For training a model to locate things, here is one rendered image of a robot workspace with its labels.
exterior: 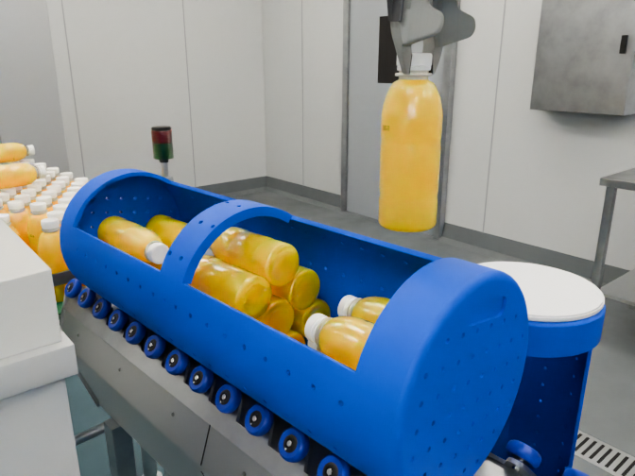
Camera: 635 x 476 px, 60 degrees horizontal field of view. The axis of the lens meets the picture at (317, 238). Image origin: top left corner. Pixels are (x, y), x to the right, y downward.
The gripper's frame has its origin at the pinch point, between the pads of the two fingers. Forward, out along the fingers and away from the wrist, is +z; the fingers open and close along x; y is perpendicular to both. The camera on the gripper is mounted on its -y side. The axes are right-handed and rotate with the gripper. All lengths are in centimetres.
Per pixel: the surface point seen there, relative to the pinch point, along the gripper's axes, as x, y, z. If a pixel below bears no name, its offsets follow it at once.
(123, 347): -12, -56, 54
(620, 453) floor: 157, -5, 143
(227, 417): -12, -22, 52
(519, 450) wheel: 7, 15, 47
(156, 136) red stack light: 32, -119, 23
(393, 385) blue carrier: -14.2, 10.4, 30.4
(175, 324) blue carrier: -15, -30, 38
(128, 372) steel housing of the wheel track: -13, -52, 57
